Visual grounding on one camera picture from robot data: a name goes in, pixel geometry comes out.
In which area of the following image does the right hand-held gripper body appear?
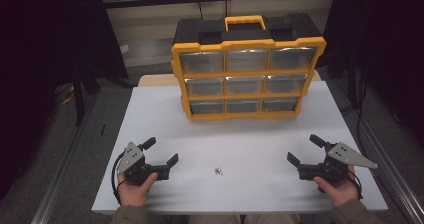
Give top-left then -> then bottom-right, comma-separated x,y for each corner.
297,141 -> 380,189

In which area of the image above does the yellow black organizer cabinet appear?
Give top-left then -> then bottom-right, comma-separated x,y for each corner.
170,13 -> 328,122

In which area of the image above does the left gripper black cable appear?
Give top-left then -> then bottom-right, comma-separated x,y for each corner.
110,152 -> 126,205

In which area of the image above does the set of clear organizer bins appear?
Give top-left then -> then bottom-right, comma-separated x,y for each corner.
179,47 -> 317,113

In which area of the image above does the person's right hand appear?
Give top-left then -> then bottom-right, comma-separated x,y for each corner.
313,163 -> 360,208

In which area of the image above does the black metal stand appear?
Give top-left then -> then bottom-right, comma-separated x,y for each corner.
71,63 -> 134,127

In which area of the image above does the single clear plastic drawer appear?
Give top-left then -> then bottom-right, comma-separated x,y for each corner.
189,99 -> 225,115

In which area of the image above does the aluminium frame rail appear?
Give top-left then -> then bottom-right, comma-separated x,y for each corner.
333,80 -> 424,224
31,93 -> 98,224

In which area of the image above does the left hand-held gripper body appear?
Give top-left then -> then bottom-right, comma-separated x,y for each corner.
116,141 -> 171,187

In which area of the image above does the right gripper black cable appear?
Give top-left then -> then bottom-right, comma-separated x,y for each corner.
346,170 -> 364,200

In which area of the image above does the person's left hand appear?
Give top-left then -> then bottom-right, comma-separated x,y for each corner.
117,172 -> 159,208

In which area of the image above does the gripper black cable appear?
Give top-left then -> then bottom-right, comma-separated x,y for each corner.
346,170 -> 364,200
110,152 -> 126,205

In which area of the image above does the black floor cable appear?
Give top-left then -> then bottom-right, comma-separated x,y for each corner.
346,77 -> 368,158

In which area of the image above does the dark curtain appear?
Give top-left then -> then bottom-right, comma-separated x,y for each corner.
319,0 -> 424,145
0,0 -> 129,198

